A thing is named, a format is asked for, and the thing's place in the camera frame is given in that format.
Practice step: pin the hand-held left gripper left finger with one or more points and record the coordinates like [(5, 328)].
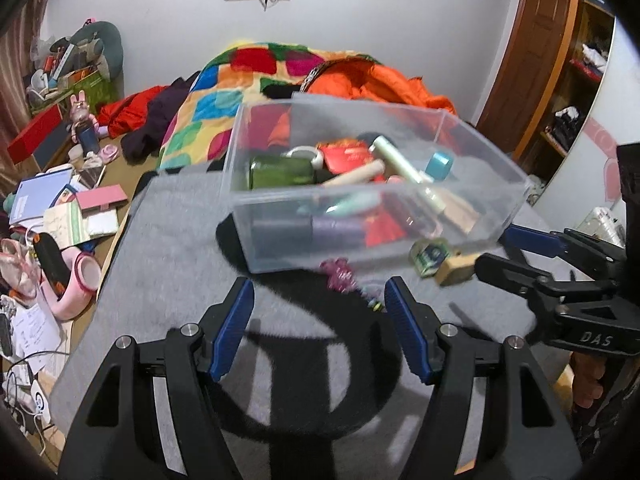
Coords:
[(232, 330)]

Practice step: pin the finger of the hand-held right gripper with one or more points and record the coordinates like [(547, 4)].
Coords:
[(505, 270), (532, 241)]

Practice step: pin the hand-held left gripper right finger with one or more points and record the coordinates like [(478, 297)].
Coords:
[(407, 330)]

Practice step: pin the small wooden block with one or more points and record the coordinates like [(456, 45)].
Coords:
[(457, 270)]

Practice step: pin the purple cosmetic tube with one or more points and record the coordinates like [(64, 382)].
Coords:
[(330, 232)]

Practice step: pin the clear plastic storage box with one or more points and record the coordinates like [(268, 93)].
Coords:
[(240, 200)]

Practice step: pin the mint green cosmetic tube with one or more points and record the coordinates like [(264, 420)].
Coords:
[(355, 203)]

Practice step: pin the pale yellow-green tube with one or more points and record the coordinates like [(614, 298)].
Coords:
[(400, 157)]

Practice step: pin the beige cosmetic tube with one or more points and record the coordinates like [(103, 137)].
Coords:
[(355, 174)]

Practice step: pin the person's right hand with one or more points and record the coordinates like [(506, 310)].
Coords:
[(590, 380)]

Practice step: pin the small bead charm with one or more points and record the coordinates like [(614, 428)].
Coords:
[(376, 302)]

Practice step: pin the white printed bag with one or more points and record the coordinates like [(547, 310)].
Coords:
[(602, 227)]

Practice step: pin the white pink printed sliding door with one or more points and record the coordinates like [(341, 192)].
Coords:
[(595, 170)]

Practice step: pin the beige cosmetic bottle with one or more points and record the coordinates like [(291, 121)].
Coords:
[(457, 215)]

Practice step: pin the small green printed box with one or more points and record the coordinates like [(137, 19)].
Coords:
[(429, 257)]

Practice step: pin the pink glitter hair ornament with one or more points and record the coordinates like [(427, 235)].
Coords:
[(339, 274)]

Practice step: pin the black bag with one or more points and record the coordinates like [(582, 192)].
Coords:
[(566, 127)]

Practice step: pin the grey blanket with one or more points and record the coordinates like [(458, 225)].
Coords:
[(175, 240)]

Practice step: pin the teal capped tube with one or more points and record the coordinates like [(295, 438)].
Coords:
[(440, 165)]

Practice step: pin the dark green bottle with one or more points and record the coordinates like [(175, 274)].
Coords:
[(280, 172)]

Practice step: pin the wooden door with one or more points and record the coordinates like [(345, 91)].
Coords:
[(535, 60)]

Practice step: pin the red foil packet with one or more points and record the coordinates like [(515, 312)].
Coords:
[(350, 155)]

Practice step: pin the pink flat box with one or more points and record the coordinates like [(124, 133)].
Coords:
[(100, 197)]

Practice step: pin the white tape roll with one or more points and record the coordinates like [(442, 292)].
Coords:
[(306, 152)]

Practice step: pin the green white notebook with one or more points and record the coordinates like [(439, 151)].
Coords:
[(70, 225)]

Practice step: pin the orange puffer jacket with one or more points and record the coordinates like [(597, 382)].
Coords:
[(400, 90)]

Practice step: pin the small rectangular mirror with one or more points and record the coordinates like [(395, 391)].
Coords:
[(90, 176)]

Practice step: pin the colourful patchwork quilt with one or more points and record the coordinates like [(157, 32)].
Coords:
[(210, 110)]

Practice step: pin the dark purple garment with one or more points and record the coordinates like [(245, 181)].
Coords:
[(155, 120)]

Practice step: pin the blue book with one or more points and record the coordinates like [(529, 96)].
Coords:
[(40, 195)]

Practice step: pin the dark blue bottle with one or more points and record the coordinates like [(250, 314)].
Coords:
[(89, 141)]

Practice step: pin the red garment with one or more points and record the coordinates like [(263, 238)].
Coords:
[(125, 112)]

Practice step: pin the pink rabbit toy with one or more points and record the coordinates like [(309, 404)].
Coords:
[(82, 112)]

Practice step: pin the green cardboard box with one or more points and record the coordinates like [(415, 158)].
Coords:
[(97, 87)]

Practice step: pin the red grey box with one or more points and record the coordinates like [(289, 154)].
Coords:
[(35, 135)]

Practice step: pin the grey-green neck pillow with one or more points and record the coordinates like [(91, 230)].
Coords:
[(107, 45)]

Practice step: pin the striped curtain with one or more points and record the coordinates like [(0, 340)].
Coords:
[(20, 60)]

